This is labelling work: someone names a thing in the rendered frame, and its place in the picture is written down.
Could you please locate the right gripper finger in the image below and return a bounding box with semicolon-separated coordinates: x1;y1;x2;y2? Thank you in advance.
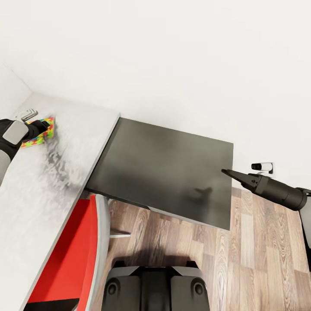
226;169;262;189
221;169;249;187

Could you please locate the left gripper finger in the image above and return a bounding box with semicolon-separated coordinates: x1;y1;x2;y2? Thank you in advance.
41;121;50;129

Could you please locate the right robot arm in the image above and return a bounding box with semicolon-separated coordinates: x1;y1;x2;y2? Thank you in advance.
221;162;311;278

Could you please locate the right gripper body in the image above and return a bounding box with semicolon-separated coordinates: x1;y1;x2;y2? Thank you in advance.
247;173;289;204

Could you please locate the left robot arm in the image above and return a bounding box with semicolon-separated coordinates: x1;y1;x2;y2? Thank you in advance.
0;108;50;187

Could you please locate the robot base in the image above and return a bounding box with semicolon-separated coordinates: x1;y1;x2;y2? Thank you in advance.
101;261;210;311

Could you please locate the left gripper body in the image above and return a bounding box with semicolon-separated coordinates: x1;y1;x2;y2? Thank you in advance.
22;120;48;143

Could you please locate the jigsaw puzzle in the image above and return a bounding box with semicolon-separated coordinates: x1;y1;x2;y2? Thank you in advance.
20;117;55;149

